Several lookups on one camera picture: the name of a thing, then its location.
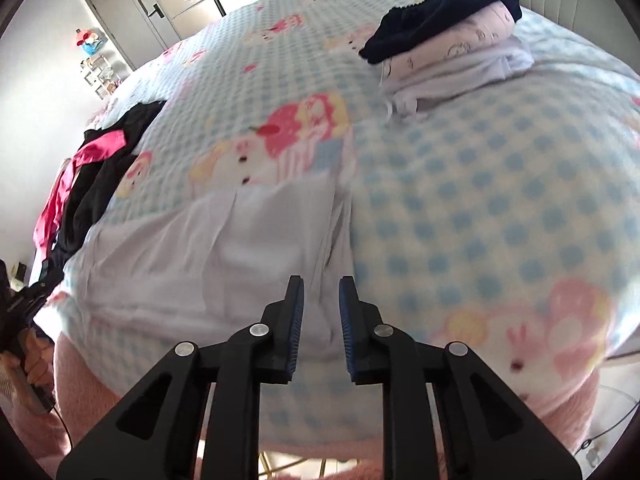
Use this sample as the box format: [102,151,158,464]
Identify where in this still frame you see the blue checkered cartoon blanket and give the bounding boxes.
[88,0,639,448]

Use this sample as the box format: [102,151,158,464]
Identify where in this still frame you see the white wardrobe door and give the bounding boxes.
[85,0,180,70]

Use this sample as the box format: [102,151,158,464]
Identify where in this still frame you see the navy folded garment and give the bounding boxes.
[359,0,522,65]

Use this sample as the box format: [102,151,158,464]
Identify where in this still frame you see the light grey navy-trimmed t-shirt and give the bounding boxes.
[70,171,354,359]

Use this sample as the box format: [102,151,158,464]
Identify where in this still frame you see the white shelf with trinkets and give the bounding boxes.
[80,54,122,100]

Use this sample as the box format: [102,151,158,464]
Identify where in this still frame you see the white folded clothes stack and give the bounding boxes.
[380,1,534,117]

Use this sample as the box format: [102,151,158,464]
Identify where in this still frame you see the black cable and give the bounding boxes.
[572,398,640,458]

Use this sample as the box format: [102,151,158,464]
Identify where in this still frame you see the red blue plush toy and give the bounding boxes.
[76,28,104,56]

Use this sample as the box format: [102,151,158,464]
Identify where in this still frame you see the pink garment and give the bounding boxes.
[32,130,126,261]

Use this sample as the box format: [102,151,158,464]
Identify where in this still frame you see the operator left hand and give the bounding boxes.
[24,328,54,388]

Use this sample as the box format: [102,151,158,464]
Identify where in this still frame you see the black garment pile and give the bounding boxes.
[40,101,165,276]

